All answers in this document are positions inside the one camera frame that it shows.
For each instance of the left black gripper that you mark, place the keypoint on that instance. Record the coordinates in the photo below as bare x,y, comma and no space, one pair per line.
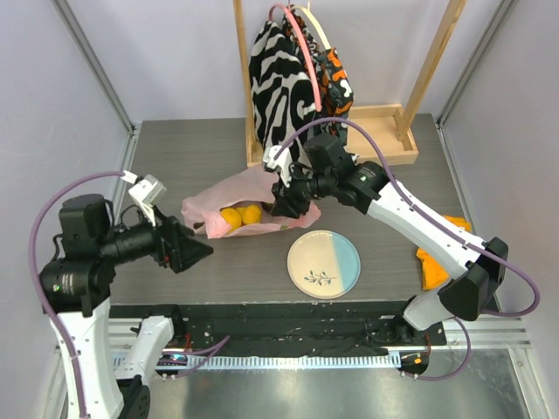
175,242

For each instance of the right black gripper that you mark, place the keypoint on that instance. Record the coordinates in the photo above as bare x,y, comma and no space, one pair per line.
291,192

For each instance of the pink plastic bag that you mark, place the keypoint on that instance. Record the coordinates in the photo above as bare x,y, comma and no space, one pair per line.
251,186

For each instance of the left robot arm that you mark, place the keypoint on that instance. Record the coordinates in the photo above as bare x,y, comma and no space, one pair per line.
77,286

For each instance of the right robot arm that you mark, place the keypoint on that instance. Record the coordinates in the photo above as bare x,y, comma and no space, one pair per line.
472,263

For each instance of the fake orange fruit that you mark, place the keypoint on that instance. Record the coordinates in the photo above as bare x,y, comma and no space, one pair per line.
232,217
251,214

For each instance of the cream and blue plate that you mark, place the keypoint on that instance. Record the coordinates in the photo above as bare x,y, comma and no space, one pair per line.
323,264

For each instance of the black white zebra garment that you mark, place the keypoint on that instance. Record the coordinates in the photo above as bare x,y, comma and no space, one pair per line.
281,89

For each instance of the wooden clothes rack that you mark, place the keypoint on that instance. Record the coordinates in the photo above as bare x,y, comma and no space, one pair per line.
389,124

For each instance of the orange black patterned garment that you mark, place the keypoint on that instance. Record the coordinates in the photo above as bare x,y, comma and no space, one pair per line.
337,96

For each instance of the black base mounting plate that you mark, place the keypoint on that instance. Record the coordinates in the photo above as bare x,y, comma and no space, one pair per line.
285,330

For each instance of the orange folded cloth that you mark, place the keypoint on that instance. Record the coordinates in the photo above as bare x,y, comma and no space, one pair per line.
433,275

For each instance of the cream wooden hanger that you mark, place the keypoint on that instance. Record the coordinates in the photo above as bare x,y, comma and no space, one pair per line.
315,23

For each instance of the pink hanger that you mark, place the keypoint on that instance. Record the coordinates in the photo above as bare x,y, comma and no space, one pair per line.
304,50

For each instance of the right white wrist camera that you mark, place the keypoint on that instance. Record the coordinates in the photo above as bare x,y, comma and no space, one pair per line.
277,159

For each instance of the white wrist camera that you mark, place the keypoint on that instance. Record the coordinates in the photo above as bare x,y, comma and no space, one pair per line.
145,192
277,159

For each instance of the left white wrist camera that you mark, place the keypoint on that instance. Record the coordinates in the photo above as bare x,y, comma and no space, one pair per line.
145,192

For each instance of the white slotted cable duct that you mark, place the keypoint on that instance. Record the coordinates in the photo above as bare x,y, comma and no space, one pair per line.
218,363

